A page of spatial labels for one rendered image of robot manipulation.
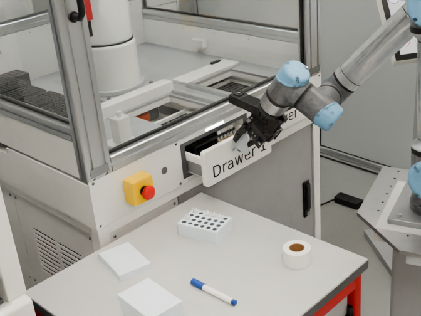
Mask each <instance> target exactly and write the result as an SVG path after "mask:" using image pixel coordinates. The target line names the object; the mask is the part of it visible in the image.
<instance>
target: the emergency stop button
mask: <svg viewBox="0 0 421 316"><path fill-rule="evenodd" d="M154 195H155V188H154V187H153V186H146V187H145V188H144V189H143V192H142V196H143V198H144V199H146V200H151V199H152V198H153V197H154Z"/></svg>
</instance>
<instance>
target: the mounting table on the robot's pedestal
mask: <svg viewBox="0 0 421 316"><path fill-rule="evenodd" d="M408 172H409V169H401V168H396V167H382V169H381V171H380V173H379V174H378V176H377V178H376V179H375V182H374V183H373V185H372V187H371V189H370V190H369V192H368V194H367V195H366V198H365V200H364V201H363V203H362V205H361V206H360V208H359V210H358V212H357V216H358V217H359V218H360V219H361V220H362V221H363V222H364V223H366V224H367V225H368V226H369V227H370V228H371V229H372V230H374V232H376V234H377V235H379V236H380V237H381V238H382V239H383V240H384V241H385V242H386V243H388V244H389V245H390V246H391V247H392V248H393V249H394V250H395V251H396V252H397V253H398V254H400V255H406V264H410V265H417V266H421V236H420V235H416V234H409V233H402V232H398V231H391V230H387V229H380V228H375V226H376V224H377V222H378V220H379V218H380V216H381V214H382V212H383V210H384V208H385V206H386V204H387V202H388V200H389V198H390V196H391V194H392V192H393V190H394V188H395V186H396V184H397V182H398V181H403V182H407V180H408Z"/></svg>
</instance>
